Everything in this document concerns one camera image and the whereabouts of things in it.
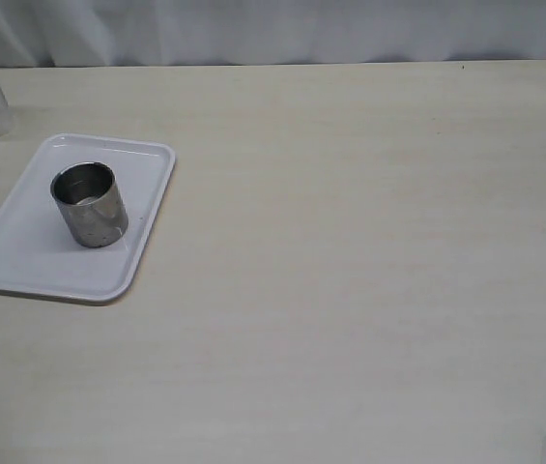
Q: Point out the stainless steel cup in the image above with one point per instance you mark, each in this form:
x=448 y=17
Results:
x=91 y=204

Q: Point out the white curtain backdrop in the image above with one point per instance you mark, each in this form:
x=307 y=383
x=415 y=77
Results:
x=168 y=33

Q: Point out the white plastic tray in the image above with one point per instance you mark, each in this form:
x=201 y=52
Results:
x=39 y=256

